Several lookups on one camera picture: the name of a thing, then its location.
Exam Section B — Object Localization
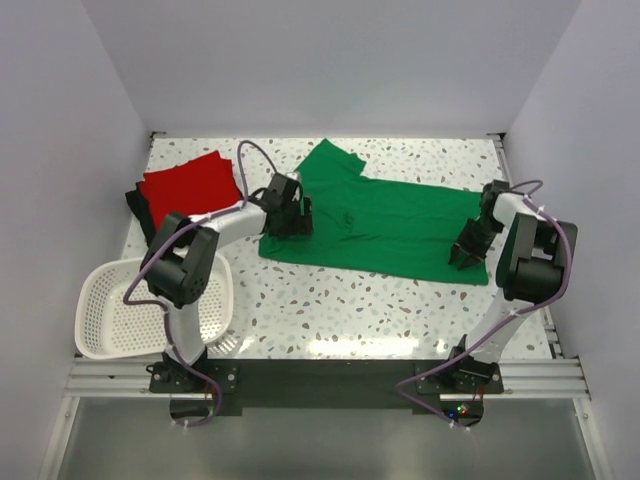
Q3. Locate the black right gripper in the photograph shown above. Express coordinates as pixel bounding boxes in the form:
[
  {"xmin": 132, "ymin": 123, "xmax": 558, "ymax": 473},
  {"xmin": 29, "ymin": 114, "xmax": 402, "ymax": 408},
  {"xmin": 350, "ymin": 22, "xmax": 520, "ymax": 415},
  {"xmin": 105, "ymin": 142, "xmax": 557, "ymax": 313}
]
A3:
[{"xmin": 450, "ymin": 216, "xmax": 504, "ymax": 270}]

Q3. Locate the green t shirt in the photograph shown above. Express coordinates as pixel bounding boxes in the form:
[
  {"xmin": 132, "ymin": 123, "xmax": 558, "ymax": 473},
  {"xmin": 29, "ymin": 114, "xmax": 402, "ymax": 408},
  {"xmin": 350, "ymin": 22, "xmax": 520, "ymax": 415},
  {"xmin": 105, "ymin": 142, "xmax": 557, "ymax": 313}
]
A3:
[{"xmin": 258, "ymin": 139, "xmax": 489, "ymax": 286}]

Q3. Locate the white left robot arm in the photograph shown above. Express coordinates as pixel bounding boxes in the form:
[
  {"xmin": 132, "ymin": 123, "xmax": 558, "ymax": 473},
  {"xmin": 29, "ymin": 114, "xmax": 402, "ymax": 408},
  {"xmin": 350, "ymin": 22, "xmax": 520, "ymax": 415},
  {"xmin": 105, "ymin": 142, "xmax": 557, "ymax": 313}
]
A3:
[{"xmin": 140, "ymin": 172, "xmax": 313, "ymax": 392}]

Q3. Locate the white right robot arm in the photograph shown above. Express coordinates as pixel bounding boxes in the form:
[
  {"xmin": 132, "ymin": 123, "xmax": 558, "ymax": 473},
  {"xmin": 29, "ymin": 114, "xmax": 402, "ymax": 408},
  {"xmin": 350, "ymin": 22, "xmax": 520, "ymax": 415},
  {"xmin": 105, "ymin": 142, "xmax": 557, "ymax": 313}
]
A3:
[{"xmin": 437, "ymin": 180, "xmax": 578, "ymax": 393}]

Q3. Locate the folded red t shirt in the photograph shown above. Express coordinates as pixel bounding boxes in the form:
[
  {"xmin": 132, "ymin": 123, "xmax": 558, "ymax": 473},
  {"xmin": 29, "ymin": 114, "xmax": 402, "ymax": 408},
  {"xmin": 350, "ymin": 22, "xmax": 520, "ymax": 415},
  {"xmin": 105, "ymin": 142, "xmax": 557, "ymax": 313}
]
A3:
[{"xmin": 138, "ymin": 153, "xmax": 247, "ymax": 234}]

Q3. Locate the folded black t shirt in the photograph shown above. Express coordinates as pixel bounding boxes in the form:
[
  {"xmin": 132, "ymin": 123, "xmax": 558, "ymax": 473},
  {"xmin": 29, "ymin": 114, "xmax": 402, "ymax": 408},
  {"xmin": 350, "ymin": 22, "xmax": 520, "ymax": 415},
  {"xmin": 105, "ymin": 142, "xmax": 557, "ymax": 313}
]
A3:
[{"xmin": 124, "ymin": 157, "xmax": 249, "ymax": 249}]

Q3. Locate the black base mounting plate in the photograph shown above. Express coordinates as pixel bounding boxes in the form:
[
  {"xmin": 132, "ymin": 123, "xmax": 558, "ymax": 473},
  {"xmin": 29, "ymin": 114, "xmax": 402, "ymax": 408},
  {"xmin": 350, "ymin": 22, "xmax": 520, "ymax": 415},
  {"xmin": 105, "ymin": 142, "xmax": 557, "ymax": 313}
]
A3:
[{"xmin": 146, "ymin": 356, "xmax": 505, "ymax": 426}]

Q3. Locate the white plastic basket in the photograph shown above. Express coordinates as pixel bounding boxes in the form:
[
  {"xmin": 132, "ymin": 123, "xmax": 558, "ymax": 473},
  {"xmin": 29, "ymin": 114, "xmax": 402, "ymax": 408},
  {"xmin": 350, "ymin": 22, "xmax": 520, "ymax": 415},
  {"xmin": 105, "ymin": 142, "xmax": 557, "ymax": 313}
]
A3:
[{"xmin": 74, "ymin": 255, "xmax": 234, "ymax": 360}]

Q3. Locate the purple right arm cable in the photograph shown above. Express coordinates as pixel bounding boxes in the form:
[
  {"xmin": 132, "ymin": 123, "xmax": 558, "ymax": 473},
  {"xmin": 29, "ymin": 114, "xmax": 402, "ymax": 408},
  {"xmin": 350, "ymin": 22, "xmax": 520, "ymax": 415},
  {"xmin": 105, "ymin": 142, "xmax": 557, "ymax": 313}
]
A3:
[{"xmin": 396, "ymin": 180, "xmax": 571, "ymax": 416}]

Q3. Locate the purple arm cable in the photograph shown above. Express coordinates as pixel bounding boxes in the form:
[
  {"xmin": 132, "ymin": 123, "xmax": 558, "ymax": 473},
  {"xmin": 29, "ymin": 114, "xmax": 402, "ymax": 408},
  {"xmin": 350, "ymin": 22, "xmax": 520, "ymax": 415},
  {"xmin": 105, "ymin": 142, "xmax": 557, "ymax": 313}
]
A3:
[
  {"xmin": 396, "ymin": 180, "xmax": 571, "ymax": 416},
  {"xmin": 122, "ymin": 140, "xmax": 281, "ymax": 429}
]

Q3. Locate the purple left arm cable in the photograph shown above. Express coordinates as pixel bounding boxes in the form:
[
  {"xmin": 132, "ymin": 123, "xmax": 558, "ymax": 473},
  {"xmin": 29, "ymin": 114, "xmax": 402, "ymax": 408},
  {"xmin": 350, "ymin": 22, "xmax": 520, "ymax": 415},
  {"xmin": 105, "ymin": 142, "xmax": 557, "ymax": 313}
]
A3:
[{"xmin": 122, "ymin": 140, "xmax": 281, "ymax": 429}]

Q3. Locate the aluminium front rail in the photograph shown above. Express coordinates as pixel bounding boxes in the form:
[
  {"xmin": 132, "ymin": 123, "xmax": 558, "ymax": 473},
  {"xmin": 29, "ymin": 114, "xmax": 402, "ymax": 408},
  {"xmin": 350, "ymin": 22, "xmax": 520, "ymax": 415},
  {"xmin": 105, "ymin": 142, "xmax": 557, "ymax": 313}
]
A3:
[{"xmin": 66, "ymin": 357, "xmax": 590, "ymax": 399}]

